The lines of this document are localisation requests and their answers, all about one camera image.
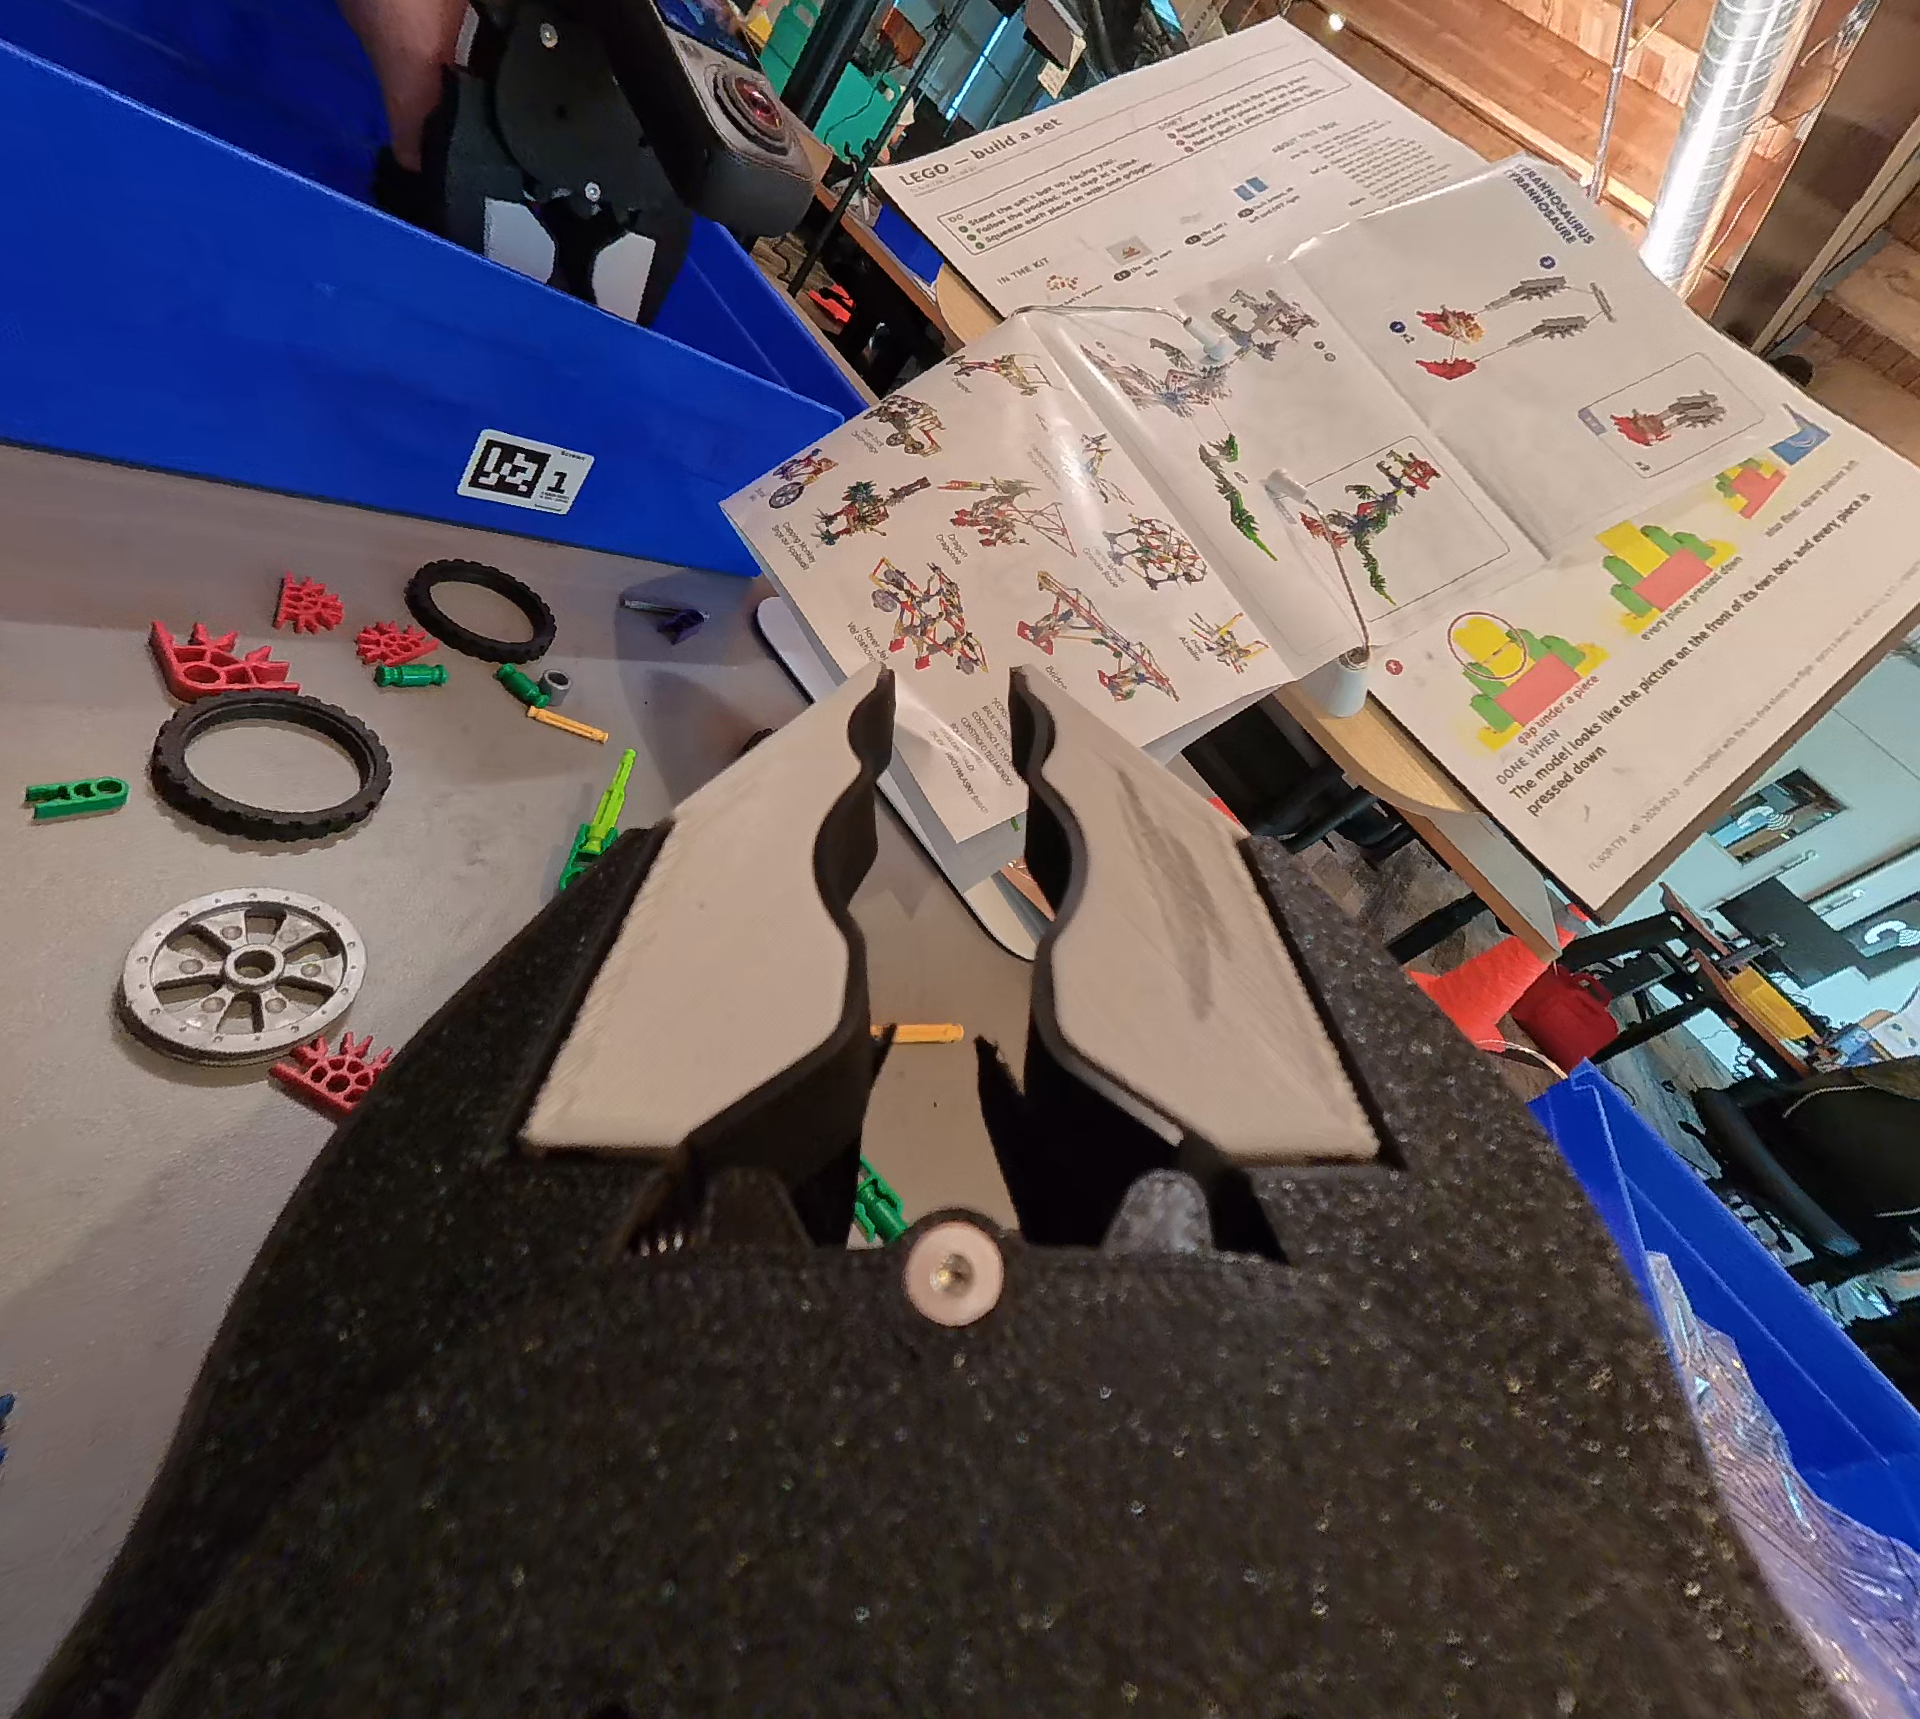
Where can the red plastic object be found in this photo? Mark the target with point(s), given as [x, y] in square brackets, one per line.
[1501, 1000]

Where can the large blue plastic bin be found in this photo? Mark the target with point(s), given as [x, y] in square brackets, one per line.
[224, 324]

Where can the black office chair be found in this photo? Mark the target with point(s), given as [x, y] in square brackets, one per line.
[1814, 1164]

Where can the white instruction poster board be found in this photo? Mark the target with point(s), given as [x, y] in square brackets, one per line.
[1110, 115]

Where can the pile of clear plastic bags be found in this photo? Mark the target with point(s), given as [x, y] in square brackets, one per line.
[1784, 1494]

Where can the small red connector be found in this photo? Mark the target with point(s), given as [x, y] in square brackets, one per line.
[394, 642]
[309, 604]

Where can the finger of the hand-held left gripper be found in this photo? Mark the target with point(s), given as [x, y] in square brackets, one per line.
[623, 276]
[519, 237]

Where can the black white tag sticker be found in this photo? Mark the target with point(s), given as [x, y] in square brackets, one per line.
[567, 482]

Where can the small black tyre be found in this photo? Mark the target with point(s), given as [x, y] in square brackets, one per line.
[418, 610]

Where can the short green rod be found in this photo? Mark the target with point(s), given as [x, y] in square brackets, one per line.
[409, 674]
[520, 684]

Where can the silver wheel hub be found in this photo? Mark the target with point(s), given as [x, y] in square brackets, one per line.
[138, 982]

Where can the silver ventilation duct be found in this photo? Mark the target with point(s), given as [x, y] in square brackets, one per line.
[1755, 25]

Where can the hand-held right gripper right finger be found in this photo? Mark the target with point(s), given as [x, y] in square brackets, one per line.
[1184, 984]

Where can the black monitor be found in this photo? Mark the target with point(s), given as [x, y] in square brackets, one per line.
[1800, 924]

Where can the white book stand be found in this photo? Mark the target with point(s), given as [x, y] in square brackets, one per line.
[1345, 688]

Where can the black light panel tripod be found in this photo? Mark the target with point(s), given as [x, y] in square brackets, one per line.
[1050, 25]

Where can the short yellow rod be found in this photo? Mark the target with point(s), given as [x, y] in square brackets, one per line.
[567, 724]

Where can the large black tyre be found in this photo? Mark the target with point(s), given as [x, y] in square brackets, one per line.
[168, 766]

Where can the large red connector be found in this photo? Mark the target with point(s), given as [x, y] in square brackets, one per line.
[218, 668]

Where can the blue purple connector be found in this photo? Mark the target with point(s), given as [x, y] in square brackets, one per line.
[679, 622]

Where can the light green rod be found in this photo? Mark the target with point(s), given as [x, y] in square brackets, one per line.
[615, 796]

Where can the small blue plastic bin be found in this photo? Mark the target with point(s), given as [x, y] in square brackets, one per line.
[1612, 1180]

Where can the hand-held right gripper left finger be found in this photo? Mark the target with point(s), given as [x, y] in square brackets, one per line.
[705, 954]

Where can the teal cabinet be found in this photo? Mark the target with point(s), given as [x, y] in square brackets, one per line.
[855, 107]

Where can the green clip connector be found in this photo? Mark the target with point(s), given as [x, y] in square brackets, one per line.
[74, 796]

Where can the light wooden desk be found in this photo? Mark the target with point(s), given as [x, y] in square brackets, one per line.
[1381, 760]

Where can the red fan connector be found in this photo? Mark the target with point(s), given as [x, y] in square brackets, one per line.
[338, 1074]

